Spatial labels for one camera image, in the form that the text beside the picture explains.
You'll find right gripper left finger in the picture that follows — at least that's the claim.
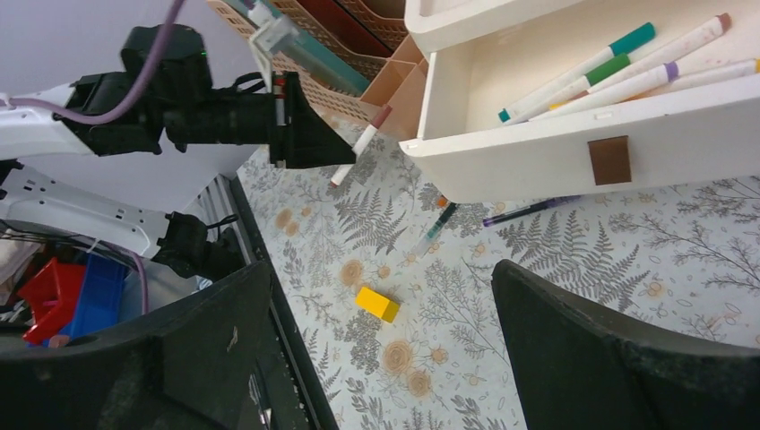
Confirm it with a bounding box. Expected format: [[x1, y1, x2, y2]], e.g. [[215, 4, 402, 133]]
[[1, 262, 272, 429]]

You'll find red ring binder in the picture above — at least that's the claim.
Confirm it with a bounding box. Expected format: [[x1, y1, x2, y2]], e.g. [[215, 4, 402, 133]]
[[298, 0, 392, 57]]

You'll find floral table mat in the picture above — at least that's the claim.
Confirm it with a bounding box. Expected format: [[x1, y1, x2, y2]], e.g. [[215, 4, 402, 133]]
[[237, 136, 759, 429]]

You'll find brown capped white marker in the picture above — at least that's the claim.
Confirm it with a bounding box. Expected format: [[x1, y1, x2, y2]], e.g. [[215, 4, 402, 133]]
[[570, 13, 732, 100]]

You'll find purple capped white marker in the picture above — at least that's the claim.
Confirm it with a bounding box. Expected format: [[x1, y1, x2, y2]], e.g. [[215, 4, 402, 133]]
[[528, 57, 760, 124]]

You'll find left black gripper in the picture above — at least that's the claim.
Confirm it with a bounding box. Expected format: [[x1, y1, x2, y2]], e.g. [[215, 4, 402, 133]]
[[162, 72, 357, 169]]

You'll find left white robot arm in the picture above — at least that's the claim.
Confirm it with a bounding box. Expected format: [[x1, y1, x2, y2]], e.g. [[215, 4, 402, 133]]
[[1, 24, 356, 280]]

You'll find red storage bin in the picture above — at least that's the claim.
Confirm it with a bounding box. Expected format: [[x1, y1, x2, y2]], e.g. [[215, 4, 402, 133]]
[[18, 258, 86, 345]]

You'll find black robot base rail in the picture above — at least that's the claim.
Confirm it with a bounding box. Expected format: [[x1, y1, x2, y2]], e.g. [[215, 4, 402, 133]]
[[195, 175, 340, 430]]

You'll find blue storage bin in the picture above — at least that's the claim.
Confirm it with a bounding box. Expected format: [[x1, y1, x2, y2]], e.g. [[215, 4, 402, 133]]
[[58, 254, 127, 339]]

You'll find white top drawer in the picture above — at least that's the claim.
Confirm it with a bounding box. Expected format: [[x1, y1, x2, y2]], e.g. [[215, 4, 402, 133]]
[[401, 1, 759, 203]]

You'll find teal folder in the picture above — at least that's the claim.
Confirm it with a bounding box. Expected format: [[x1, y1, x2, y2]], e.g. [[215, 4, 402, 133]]
[[244, 1, 369, 96]]

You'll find teal capped marker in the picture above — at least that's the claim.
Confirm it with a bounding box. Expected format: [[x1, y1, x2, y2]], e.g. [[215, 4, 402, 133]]
[[498, 22, 655, 124]]

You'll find clear green pen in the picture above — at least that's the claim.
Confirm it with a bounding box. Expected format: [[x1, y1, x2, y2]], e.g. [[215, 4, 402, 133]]
[[413, 202, 458, 256]]

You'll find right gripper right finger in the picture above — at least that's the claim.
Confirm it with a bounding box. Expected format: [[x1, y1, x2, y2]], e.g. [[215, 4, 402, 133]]
[[491, 260, 759, 429]]

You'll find yellow eraser block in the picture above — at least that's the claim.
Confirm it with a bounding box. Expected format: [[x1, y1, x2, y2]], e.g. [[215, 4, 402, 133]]
[[355, 287, 401, 323]]

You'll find blue pen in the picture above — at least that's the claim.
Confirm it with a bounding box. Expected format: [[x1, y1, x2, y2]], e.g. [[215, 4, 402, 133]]
[[482, 195, 582, 228]]

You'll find dark red capped marker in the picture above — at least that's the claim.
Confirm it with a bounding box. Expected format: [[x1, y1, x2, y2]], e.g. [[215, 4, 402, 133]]
[[330, 104, 393, 187]]

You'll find white three-drawer cabinet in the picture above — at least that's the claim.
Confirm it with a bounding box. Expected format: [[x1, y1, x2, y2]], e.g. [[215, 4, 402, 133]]
[[404, 0, 577, 55]]

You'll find peach plastic file organizer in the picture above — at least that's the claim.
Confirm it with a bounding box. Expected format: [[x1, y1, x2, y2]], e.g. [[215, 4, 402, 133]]
[[206, 0, 430, 142]]

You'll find green capped white marker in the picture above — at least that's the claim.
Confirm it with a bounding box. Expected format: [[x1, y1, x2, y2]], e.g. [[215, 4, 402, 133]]
[[503, 53, 630, 125]]

